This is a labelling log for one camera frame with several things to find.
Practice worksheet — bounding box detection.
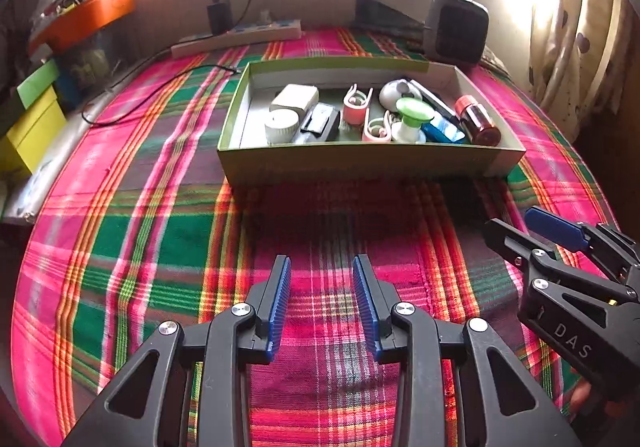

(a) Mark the green box lid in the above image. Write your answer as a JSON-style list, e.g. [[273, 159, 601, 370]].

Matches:
[[16, 59, 60, 108]]

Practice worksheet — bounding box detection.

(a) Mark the pink green plaid blanket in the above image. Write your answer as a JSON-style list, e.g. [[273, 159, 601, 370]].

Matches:
[[10, 27, 621, 447]]

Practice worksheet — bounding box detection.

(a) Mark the yellow box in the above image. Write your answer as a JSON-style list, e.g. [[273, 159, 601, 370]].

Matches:
[[0, 87, 68, 175]]

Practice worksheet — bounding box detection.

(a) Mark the brown bottle with red cap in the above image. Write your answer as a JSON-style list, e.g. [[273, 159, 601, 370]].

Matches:
[[454, 95, 502, 146]]

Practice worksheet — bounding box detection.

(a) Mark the green cardboard box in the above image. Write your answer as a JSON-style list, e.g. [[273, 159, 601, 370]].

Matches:
[[216, 58, 527, 188]]

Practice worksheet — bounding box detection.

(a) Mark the grey checked cloth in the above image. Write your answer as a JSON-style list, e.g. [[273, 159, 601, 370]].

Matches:
[[480, 47, 512, 76]]

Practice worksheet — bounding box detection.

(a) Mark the dark glass tank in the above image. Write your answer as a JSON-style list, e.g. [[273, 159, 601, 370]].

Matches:
[[52, 24, 126, 102]]

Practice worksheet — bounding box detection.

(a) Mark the black charging cable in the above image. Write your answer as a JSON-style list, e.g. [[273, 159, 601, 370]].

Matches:
[[81, 0, 252, 128]]

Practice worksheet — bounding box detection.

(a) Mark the blue translucent adapter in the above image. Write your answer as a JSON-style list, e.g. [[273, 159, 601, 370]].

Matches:
[[421, 119, 468, 145]]

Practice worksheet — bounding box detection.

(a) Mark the black pen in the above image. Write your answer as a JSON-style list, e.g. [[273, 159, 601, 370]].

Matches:
[[407, 78, 458, 122]]

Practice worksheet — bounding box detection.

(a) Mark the small white jar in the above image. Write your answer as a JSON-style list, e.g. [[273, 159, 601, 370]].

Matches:
[[264, 109, 300, 145]]

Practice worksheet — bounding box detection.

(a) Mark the grey small heater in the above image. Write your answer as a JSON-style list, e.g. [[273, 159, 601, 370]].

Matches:
[[424, 0, 490, 65]]

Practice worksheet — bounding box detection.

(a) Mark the pink white clip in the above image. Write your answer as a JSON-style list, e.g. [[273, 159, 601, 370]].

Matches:
[[342, 83, 373, 128], [362, 108, 393, 144]]

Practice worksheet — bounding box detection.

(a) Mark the cream patterned curtain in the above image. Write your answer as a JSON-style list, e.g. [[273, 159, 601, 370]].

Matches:
[[527, 0, 626, 138]]

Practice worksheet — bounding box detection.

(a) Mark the white power strip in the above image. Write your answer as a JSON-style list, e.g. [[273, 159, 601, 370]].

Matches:
[[171, 18, 302, 59]]

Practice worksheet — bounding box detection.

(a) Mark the dark folded cloth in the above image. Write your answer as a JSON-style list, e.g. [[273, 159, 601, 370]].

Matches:
[[355, 0, 428, 40]]

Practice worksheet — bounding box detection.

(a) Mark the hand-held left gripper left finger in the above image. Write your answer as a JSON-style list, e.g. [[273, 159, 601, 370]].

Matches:
[[62, 254, 292, 447]]

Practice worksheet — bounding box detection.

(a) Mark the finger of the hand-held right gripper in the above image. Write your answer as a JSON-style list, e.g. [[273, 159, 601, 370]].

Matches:
[[525, 207, 640, 288], [483, 218, 640, 378]]

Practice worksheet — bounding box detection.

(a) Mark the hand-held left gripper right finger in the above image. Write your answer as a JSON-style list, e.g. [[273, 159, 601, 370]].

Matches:
[[352, 254, 583, 447]]

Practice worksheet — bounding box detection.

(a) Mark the green topped white stand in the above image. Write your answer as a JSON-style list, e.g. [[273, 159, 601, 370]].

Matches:
[[390, 97, 432, 144]]

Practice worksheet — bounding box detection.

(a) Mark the white grey dome gadget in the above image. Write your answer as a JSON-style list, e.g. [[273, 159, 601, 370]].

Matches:
[[378, 79, 416, 110]]

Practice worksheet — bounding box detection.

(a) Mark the orange plastic tray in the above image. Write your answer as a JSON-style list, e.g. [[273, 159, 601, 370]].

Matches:
[[27, 0, 136, 55]]

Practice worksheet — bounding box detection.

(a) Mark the person's right hand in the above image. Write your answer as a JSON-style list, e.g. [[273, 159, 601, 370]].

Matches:
[[569, 376, 601, 420]]

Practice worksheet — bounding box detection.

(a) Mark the white charger plug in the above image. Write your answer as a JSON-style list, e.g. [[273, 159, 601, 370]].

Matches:
[[270, 84, 320, 115]]

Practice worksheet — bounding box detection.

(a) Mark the black power adapter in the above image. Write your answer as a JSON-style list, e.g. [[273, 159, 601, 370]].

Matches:
[[207, 0, 233, 35]]

